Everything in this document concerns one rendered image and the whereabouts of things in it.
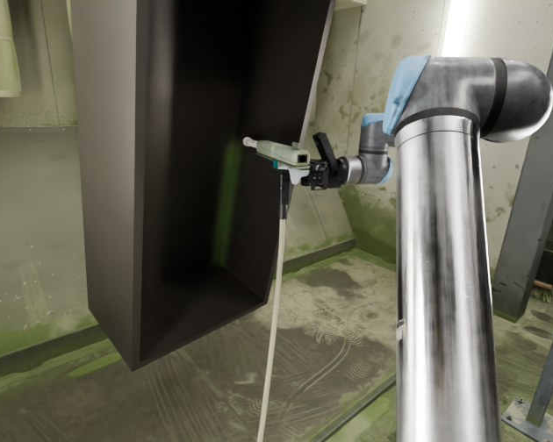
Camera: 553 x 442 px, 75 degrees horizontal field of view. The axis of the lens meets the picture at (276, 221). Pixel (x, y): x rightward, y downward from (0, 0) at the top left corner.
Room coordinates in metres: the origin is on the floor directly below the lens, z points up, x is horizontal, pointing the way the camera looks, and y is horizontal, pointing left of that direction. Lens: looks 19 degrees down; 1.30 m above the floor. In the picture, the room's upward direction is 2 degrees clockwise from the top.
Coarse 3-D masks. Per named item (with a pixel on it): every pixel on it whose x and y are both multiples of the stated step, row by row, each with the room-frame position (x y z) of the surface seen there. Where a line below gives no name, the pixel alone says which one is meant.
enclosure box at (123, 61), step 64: (128, 0) 0.80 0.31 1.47; (192, 0) 1.26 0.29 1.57; (256, 0) 1.43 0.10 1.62; (320, 0) 1.24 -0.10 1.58; (128, 64) 0.82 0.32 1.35; (192, 64) 1.30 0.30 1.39; (256, 64) 1.43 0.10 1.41; (320, 64) 1.22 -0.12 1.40; (128, 128) 0.84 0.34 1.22; (192, 128) 1.35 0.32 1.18; (256, 128) 1.42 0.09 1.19; (128, 192) 0.86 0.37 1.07; (192, 192) 1.40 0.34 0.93; (256, 192) 1.41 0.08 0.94; (128, 256) 0.88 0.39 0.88; (192, 256) 1.47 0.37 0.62; (256, 256) 1.41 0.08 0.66; (128, 320) 0.91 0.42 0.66; (192, 320) 1.19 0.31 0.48
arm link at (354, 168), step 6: (342, 156) 1.11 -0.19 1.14; (348, 156) 1.10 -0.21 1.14; (354, 156) 1.11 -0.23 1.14; (348, 162) 1.08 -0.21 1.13; (354, 162) 1.08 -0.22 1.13; (360, 162) 1.09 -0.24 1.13; (348, 168) 1.07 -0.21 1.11; (354, 168) 1.07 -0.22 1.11; (360, 168) 1.08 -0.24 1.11; (348, 174) 1.07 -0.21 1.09; (354, 174) 1.07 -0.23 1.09; (360, 174) 1.08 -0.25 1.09; (348, 180) 1.07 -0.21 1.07; (354, 180) 1.08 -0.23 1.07
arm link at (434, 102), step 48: (432, 96) 0.53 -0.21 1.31; (480, 96) 0.53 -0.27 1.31; (432, 144) 0.49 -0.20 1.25; (432, 192) 0.45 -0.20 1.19; (480, 192) 0.46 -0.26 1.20; (432, 240) 0.41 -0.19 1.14; (480, 240) 0.41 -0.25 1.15; (432, 288) 0.38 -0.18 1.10; (480, 288) 0.37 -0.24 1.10; (432, 336) 0.34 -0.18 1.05; (480, 336) 0.34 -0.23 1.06; (432, 384) 0.32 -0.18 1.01; (480, 384) 0.31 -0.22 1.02; (432, 432) 0.29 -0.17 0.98; (480, 432) 0.28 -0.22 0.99
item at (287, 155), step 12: (252, 144) 1.27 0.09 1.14; (264, 144) 1.12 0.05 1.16; (276, 144) 1.08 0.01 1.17; (264, 156) 1.12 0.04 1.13; (276, 156) 1.02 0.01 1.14; (288, 156) 0.94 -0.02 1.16; (300, 168) 0.92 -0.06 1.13; (288, 180) 1.01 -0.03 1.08; (276, 192) 1.03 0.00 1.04; (288, 192) 1.01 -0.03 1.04
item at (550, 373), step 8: (552, 344) 1.23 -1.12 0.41; (552, 352) 1.22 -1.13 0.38; (552, 360) 1.21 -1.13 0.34; (544, 368) 1.22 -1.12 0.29; (552, 368) 1.21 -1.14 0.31; (544, 376) 1.22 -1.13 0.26; (552, 376) 1.20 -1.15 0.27; (544, 384) 1.21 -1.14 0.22; (552, 384) 1.19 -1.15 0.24; (536, 392) 1.22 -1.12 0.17; (544, 392) 1.20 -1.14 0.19; (552, 392) 1.21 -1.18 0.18; (536, 400) 1.22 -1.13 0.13; (544, 400) 1.20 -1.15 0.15; (536, 408) 1.21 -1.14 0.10; (544, 408) 1.19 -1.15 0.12; (528, 416) 1.22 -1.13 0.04; (536, 416) 1.20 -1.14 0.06; (536, 424) 1.20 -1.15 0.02
